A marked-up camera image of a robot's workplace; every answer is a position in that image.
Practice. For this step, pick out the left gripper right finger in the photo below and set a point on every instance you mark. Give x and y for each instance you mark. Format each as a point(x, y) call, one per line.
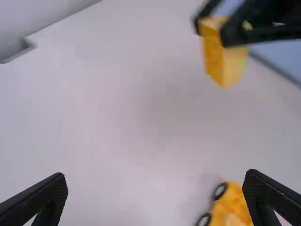
point(270, 195)

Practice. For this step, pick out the blue mat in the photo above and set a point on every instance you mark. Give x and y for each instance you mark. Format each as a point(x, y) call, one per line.
point(282, 58)

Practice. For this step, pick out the yellow toy brick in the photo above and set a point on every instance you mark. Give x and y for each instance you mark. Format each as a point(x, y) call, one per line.
point(221, 61)

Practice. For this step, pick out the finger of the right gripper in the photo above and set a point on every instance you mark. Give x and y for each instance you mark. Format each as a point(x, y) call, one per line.
point(208, 9)
point(261, 14)

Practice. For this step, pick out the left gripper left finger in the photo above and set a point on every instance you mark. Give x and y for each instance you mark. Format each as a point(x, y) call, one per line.
point(35, 200)

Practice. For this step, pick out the yellow toy car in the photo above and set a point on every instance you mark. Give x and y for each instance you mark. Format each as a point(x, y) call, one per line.
point(232, 204)

